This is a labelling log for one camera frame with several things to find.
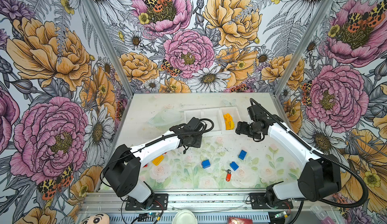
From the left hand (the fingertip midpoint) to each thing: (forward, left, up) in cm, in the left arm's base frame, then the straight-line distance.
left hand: (194, 145), depth 85 cm
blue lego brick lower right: (-9, -22, -8) cm, 25 cm away
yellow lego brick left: (-5, +21, -7) cm, 23 cm away
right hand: (+4, -27, +4) cm, 27 cm away
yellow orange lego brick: (+16, -22, -5) cm, 28 cm away
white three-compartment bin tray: (+27, -16, -6) cm, 31 cm away
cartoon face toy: (-32, +40, -1) cm, 51 cm away
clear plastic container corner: (-32, -58, -6) cm, 66 cm away
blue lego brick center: (-8, -6, -7) cm, 12 cm away
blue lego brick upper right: (-2, -28, -7) cm, 29 cm away
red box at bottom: (-34, -18, -4) cm, 39 cm away
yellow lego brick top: (+22, -22, -5) cm, 32 cm away
